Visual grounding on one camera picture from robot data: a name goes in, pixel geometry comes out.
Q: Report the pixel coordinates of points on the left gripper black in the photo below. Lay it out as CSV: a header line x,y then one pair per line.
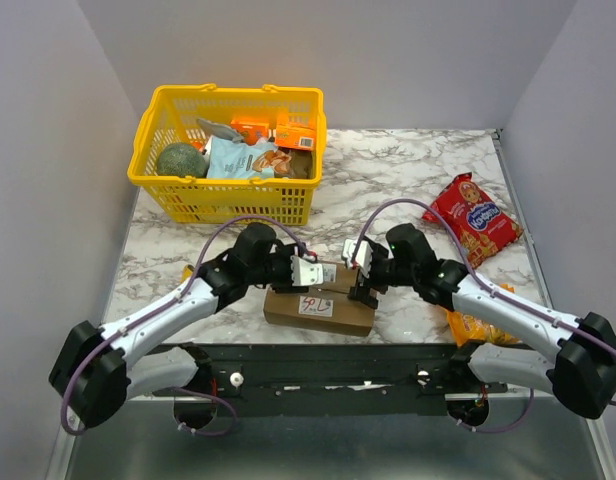
x,y
287,287

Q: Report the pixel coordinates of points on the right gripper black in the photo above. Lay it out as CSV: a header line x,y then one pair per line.
x,y
366,282

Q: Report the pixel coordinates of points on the brown cardboard express box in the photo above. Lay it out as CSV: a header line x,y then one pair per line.
x,y
324,307

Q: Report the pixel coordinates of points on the yellow utility knife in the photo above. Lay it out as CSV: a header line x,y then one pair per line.
x,y
187,272

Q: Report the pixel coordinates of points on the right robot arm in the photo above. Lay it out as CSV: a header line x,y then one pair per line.
x,y
573,358

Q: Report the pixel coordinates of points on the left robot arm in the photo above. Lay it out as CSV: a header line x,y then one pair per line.
x,y
99,368

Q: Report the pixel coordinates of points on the orange box right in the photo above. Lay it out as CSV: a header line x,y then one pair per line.
x,y
293,134

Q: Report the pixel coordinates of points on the orange box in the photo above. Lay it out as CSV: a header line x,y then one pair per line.
x,y
293,134
252,130

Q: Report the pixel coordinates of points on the orange box left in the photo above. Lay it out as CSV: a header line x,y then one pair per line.
x,y
252,130

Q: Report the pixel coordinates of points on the yellow orange snack bag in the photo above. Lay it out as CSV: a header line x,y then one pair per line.
x,y
467,328

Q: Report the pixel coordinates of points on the red candy bag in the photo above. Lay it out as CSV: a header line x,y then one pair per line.
x,y
481,226

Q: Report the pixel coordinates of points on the light blue chips bag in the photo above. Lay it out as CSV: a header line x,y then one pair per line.
x,y
241,161

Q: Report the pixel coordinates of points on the green melon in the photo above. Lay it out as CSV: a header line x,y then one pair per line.
x,y
181,160

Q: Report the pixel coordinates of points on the grey foil packet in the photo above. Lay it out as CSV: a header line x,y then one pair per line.
x,y
212,129

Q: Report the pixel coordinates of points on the yellow plastic shopping basket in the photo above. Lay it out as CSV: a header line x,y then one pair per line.
x,y
171,117

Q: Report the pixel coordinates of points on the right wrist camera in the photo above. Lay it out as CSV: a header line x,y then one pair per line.
x,y
357,255

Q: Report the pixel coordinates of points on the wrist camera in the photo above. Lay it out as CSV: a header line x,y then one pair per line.
x,y
357,255
305,273

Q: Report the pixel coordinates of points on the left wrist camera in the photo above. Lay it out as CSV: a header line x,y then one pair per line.
x,y
305,273

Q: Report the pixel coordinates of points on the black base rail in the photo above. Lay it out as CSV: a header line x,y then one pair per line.
x,y
304,380

